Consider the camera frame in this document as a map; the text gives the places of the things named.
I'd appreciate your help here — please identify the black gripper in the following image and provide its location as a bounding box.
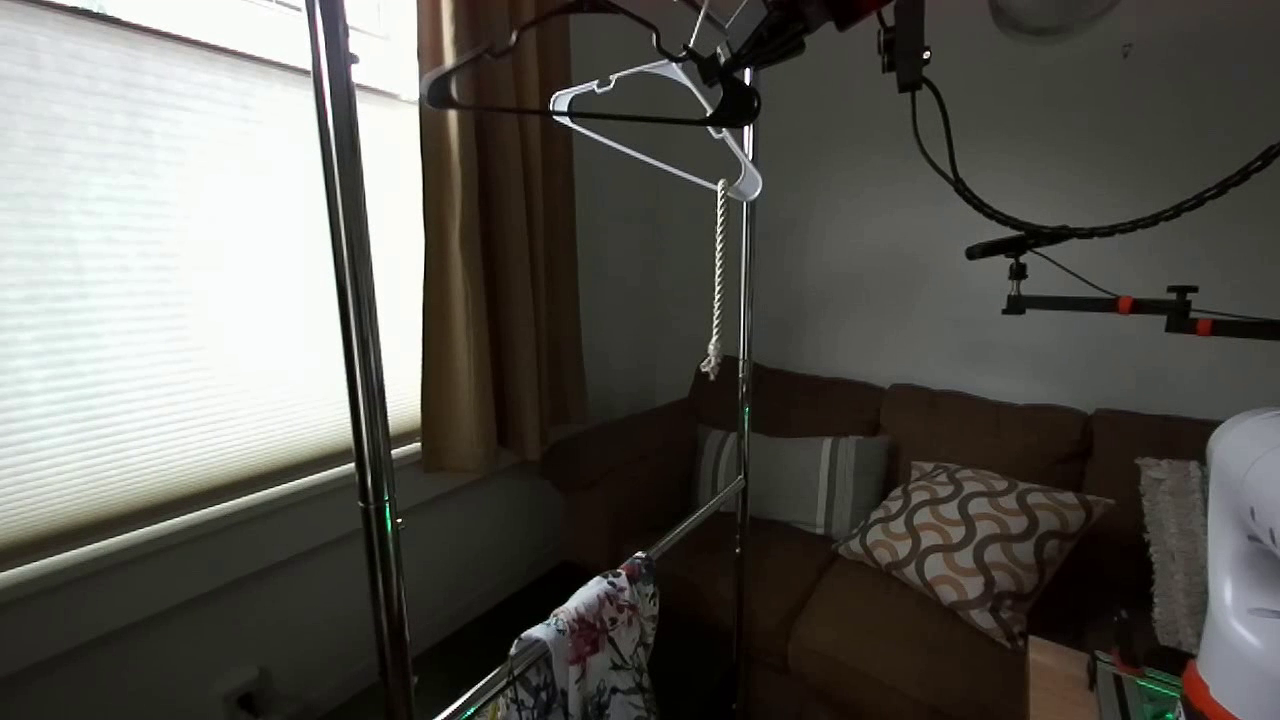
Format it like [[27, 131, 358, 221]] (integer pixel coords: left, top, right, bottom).
[[692, 0, 892, 131]]

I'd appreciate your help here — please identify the black coat hanger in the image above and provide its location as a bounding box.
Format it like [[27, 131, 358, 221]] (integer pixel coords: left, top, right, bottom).
[[420, 0, 769, 131]]

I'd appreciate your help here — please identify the white coat hanger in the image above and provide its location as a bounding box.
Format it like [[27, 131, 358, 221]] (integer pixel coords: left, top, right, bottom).
[[544, 0, 769, 206]]

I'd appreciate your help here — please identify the brown curtain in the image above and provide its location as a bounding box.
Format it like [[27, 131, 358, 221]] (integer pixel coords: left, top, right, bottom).
[[415, 0, 591, 477]]

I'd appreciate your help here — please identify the round white ceiling lamp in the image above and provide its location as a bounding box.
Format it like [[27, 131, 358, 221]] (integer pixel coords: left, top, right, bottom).
[[984, 0, 1126, 39]]

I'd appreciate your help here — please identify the grey striped pillow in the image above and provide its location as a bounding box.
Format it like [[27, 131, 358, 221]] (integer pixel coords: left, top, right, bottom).
[[692, 421, 900, 543]]

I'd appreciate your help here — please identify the silver metal clothes rack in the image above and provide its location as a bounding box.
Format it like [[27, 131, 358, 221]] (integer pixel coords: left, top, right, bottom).
[[299, 0, 757, 720]]

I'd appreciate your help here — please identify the wave patterned pillow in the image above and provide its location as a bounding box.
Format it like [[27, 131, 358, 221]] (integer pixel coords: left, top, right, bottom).
[[834, 456, 1121, 651]]

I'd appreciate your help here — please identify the brown couch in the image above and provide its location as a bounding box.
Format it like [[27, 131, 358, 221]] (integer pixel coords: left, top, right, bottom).
[[534, 360, 1280, 720]]

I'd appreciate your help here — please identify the floral patterned cloth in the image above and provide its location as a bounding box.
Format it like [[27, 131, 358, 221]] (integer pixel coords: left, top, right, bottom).
[[512, 552, 666, 720]]

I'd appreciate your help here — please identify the wide white window blind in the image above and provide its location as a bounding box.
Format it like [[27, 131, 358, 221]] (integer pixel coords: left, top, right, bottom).
[[0, 0, 433, 562]]

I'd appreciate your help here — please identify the white fluffy pillow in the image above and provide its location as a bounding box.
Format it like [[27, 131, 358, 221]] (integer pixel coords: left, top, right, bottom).
[[1131, 453, 1217, 656]]

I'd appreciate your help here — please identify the brown cardboard box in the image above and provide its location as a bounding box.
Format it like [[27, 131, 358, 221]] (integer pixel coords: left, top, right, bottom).
[[1019, 630, 1102, 720]]

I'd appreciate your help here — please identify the green object by base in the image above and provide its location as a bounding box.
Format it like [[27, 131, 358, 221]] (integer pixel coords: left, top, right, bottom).
[[1086, 647, 1190, 720]]

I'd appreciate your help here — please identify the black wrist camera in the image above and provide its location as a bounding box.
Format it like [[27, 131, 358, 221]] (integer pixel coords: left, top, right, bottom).
[[875, 0, 932, 96]]

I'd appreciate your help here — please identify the white braided rope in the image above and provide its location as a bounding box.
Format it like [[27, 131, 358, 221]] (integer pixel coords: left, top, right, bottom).
[[696, 171, 735, 379]]

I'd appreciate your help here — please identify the black corrugated cable hose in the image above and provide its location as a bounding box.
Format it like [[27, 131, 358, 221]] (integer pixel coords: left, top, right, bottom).
[[905, 76, 1280, 252]]

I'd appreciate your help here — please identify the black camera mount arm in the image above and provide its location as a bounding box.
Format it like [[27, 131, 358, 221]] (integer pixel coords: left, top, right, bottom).
[[965, 226, 1280, 342]]

